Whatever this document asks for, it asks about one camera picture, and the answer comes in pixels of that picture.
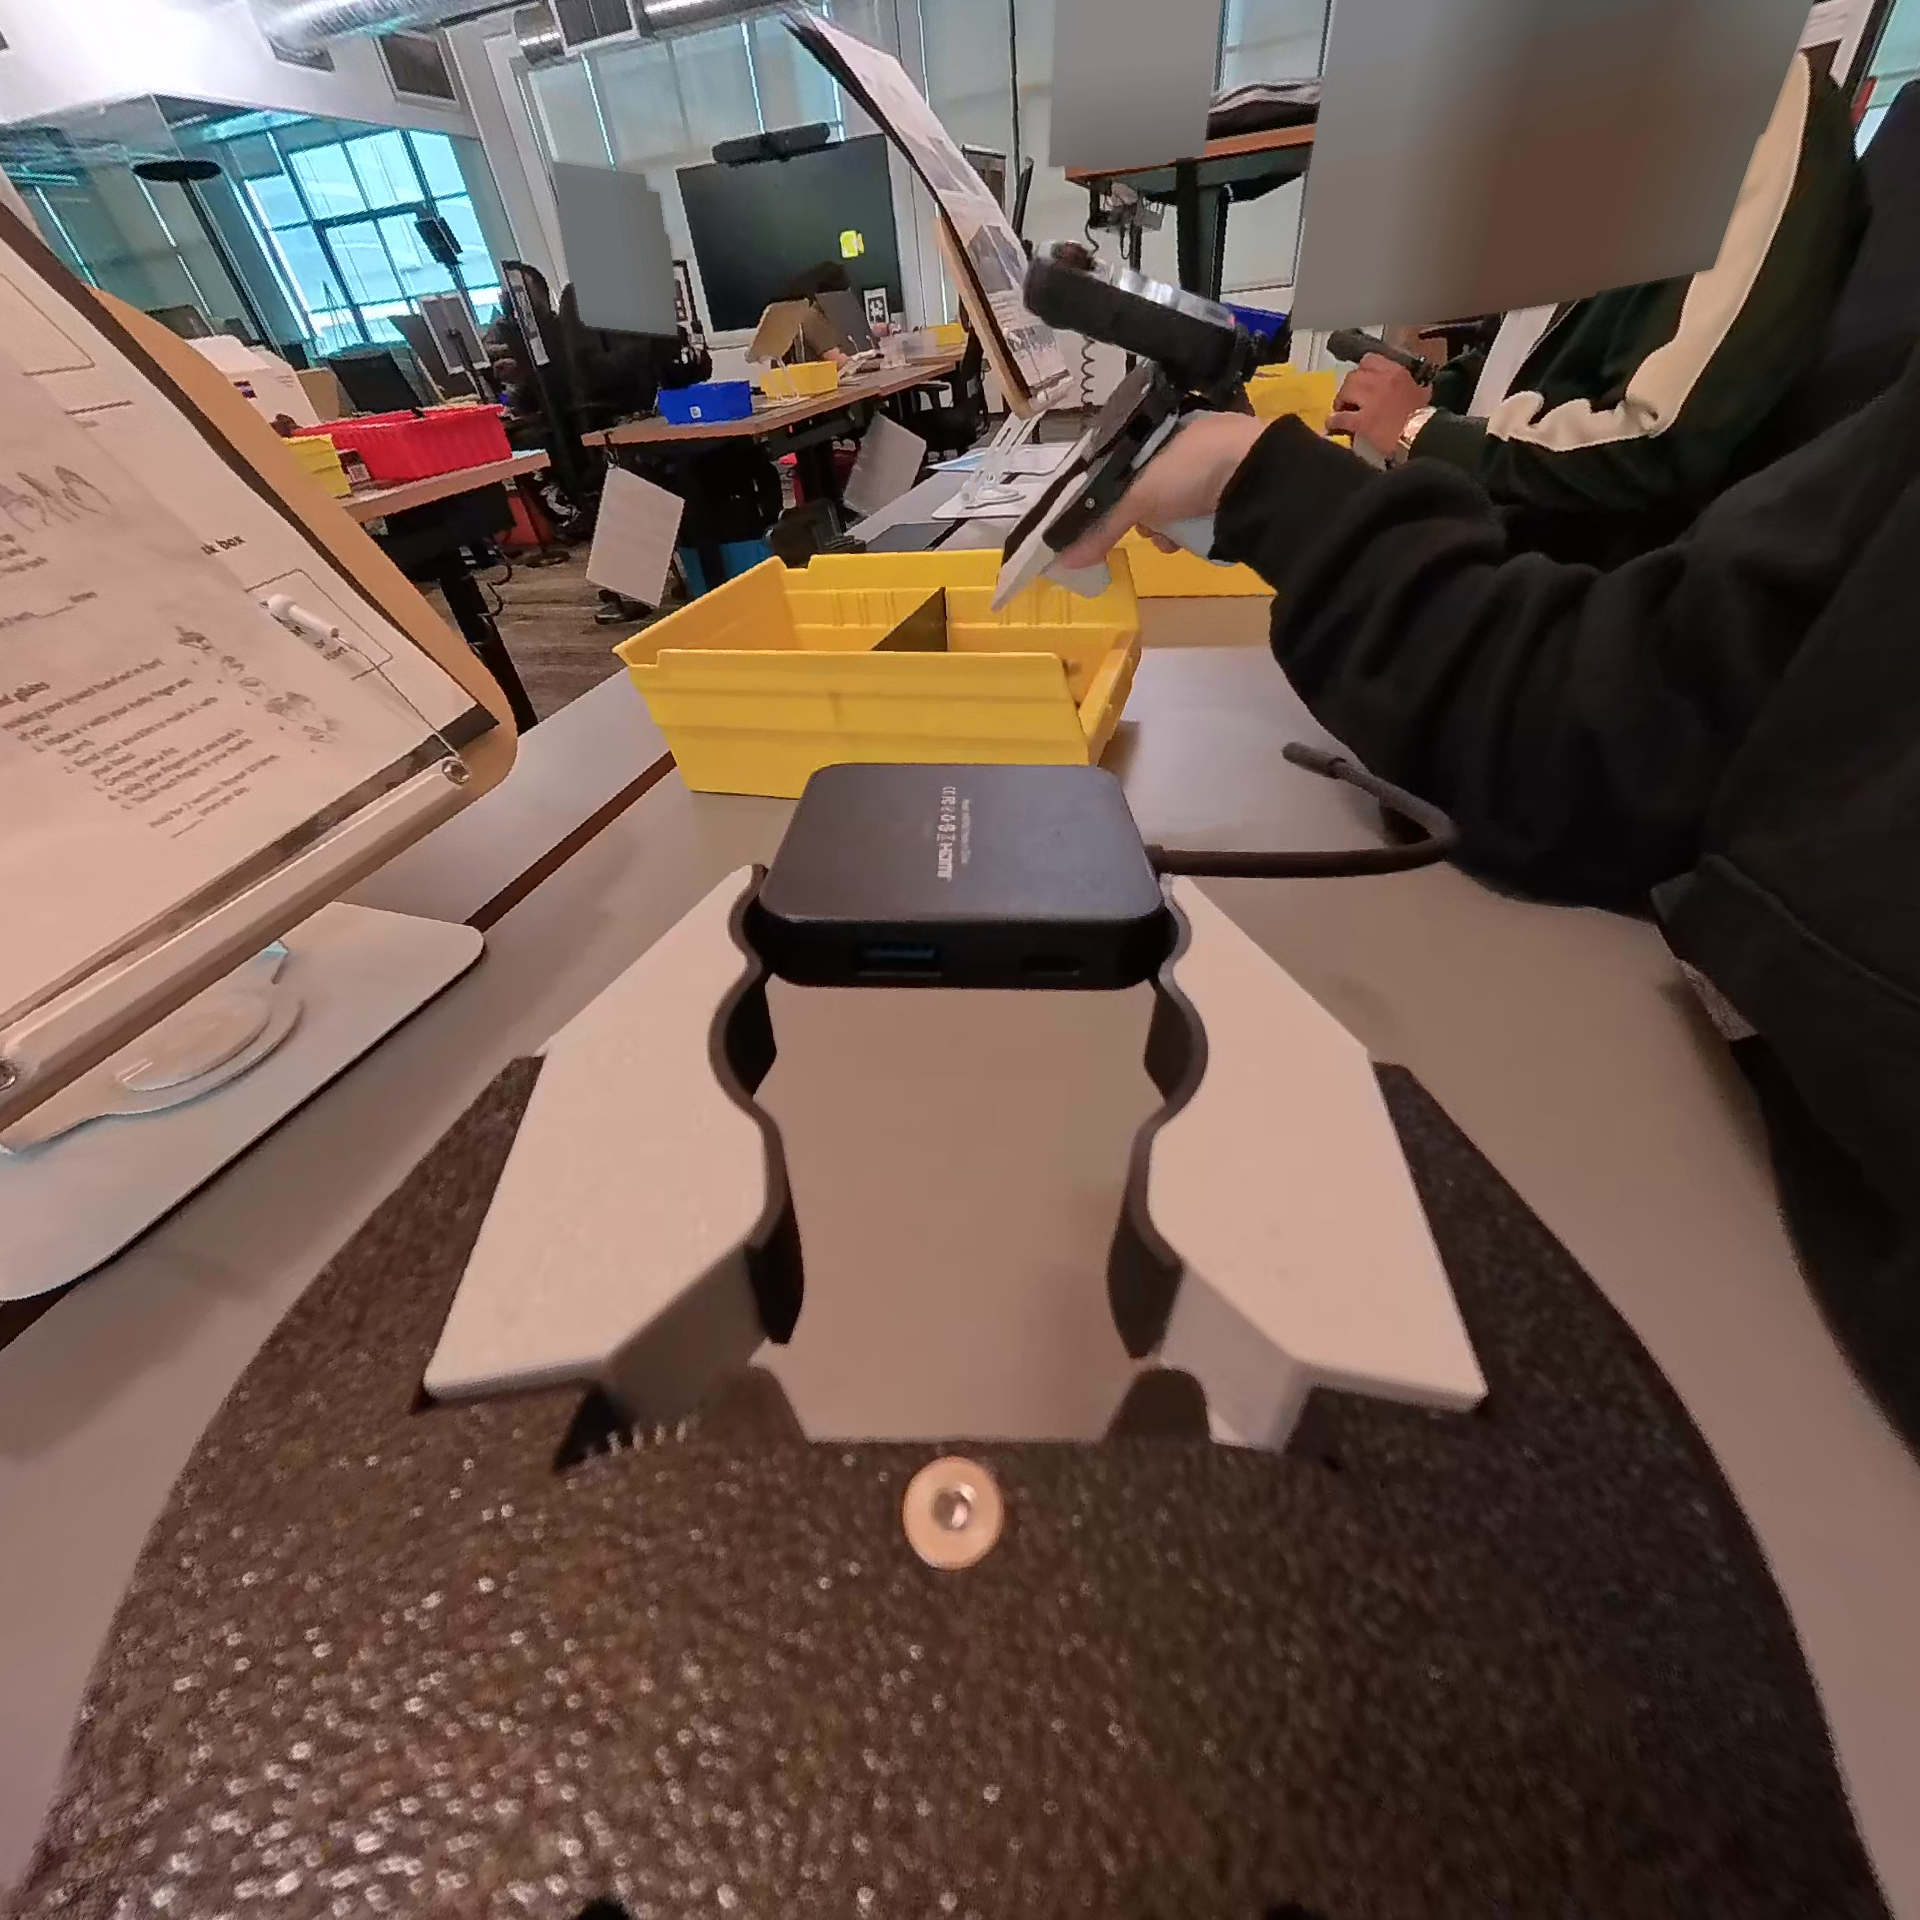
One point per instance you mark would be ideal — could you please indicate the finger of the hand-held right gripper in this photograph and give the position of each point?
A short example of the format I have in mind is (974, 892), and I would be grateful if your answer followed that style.
(1073, 518)

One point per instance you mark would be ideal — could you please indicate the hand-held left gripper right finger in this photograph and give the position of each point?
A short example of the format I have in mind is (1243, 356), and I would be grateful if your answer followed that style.
(1306, 1184)

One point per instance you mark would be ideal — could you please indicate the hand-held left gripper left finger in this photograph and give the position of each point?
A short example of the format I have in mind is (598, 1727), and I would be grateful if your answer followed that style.
(630, 1142)

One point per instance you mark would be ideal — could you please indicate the black square usb hub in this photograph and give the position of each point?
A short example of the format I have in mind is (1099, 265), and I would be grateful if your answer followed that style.
(960, 856)

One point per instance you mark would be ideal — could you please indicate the person's right forearm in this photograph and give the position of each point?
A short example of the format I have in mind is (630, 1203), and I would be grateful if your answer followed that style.
(1501, 675)

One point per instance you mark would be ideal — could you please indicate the person's right hand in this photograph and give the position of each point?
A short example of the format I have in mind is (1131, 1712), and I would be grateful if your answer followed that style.
(1200, 464)

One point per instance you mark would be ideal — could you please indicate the wooden document stand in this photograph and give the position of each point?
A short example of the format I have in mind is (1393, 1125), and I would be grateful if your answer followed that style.
(983, 301)

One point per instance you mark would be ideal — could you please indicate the hanging white paper sheet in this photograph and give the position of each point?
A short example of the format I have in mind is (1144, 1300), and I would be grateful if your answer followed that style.
(633, 533)
(885, 464)

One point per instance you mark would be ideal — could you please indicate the small yellow plastic bin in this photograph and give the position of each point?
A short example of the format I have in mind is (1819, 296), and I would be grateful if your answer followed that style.
(802, 377)

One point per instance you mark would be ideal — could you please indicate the instruction sheet on stand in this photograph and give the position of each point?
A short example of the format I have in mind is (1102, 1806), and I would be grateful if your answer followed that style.
(301, 991)

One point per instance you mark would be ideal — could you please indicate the small blue plastic bin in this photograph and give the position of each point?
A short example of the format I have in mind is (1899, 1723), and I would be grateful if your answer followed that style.
(703, 403)

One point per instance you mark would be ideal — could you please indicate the wooden standing desk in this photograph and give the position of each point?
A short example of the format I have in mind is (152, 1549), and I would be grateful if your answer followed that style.
(451, 488)
(674, 435)

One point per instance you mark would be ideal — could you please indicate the person's black hoodie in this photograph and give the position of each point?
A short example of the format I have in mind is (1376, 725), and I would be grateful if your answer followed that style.
(1815, 1079)

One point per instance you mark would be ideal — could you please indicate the red plastic bin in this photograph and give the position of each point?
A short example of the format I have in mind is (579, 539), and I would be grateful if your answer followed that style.
(421, 441)

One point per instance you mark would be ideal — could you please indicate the black wall monitor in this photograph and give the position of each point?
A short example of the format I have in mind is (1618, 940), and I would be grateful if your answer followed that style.
(779, 240)

